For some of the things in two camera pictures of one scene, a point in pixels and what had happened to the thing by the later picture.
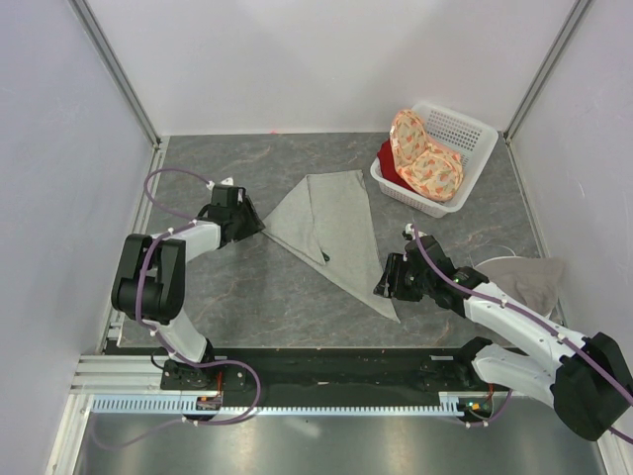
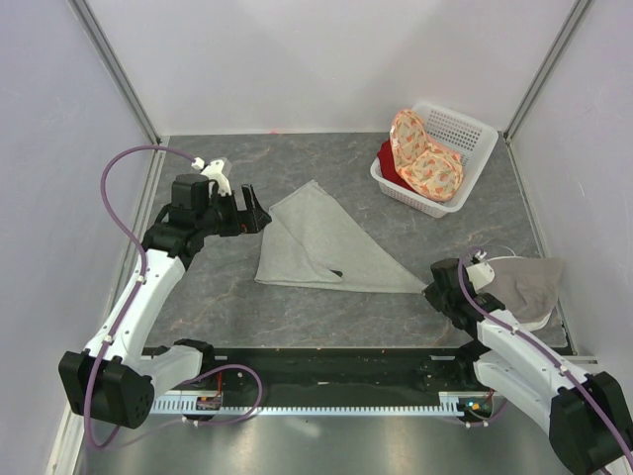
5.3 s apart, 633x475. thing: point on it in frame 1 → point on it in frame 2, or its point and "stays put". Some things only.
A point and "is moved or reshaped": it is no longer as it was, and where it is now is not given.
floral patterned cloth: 431,169 stays put
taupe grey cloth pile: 534,281 stays put
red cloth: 388,164 stays put
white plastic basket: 471,141 stays put
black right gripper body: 407,284 → 436,298
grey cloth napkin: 328,227 is moved or reshaped
